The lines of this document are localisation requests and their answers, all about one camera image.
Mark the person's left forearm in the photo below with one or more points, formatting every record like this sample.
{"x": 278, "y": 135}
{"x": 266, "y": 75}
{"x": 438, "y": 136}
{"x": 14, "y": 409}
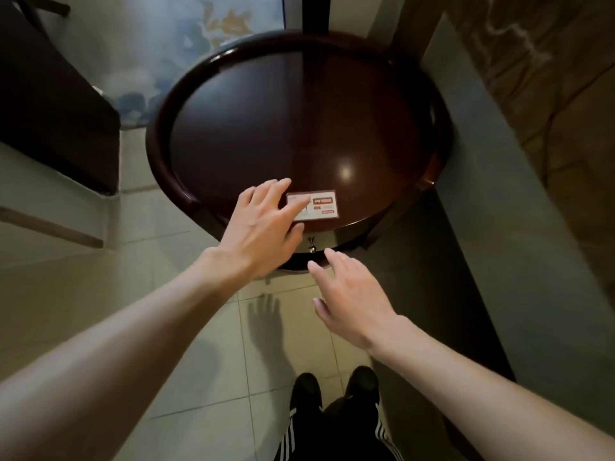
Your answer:
{"x": 115, "y": 360}

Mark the black white-striped trousers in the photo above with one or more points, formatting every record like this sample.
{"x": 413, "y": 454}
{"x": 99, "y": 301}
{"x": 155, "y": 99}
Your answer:
{"x": 336, "y": 434}

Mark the white and red card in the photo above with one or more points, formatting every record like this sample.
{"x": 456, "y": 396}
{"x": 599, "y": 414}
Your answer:
{"x": 322, "y": 206}

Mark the person's right thumb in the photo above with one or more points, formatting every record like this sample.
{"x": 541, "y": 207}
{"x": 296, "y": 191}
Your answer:
{"x": 321, "y": 312}

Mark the dark wooden post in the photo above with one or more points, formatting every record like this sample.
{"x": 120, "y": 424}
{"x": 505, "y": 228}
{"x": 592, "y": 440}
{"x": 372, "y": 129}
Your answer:
{"x": 316, "y": 11}

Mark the round dark wooden table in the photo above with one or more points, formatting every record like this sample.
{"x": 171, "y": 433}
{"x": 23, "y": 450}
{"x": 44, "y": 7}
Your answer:
{"x": 298, "y": 119}

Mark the person's left thumb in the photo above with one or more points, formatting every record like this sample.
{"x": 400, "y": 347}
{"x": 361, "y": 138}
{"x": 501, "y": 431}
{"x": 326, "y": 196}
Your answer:
{"x": 294, "y": 238}

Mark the dark wooden cabinet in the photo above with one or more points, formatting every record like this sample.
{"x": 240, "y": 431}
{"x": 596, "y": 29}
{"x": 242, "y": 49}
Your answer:
{"x": 48, "y": 91}

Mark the person's black right shoe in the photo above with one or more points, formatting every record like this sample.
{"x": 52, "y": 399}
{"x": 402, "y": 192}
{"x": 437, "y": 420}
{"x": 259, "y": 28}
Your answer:
{"x": 363, "y": 383}

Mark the person's black shoe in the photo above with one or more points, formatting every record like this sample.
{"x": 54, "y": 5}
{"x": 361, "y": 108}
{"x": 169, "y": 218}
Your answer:
{"x": 306, "y": 391}
{"x": 363, "y": 383}

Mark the person's right middle finger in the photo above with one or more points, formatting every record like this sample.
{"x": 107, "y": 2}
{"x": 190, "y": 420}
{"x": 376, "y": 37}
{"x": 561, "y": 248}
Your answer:
{"x": 338, "y": 261}

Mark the person's left hand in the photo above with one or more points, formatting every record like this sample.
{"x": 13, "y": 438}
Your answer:
{"x": 257, "y": 240}

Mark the blue floral panel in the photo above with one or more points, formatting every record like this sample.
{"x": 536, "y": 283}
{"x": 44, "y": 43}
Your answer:
{"x": 158, "y": 47}

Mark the person's right forearm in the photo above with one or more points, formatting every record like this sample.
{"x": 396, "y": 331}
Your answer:
{"x": 490, "y": 403}

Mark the person's right hand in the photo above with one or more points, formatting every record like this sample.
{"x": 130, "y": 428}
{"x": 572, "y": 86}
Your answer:
{"x": 358, "y": 302}

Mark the person's left little finger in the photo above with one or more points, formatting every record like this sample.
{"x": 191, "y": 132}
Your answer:
{"x": 248, "y": 200}

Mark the person's left middle finger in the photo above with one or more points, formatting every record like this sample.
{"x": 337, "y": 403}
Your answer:
{"x": 279, "y": 192}

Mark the small metal drawer knob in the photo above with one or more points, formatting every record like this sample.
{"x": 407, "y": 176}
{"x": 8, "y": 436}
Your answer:
{"x": 311, "y": 245}

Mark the person's black left shoe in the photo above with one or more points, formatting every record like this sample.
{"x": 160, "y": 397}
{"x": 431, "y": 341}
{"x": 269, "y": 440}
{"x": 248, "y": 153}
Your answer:
{"x": 306, "y": 391}

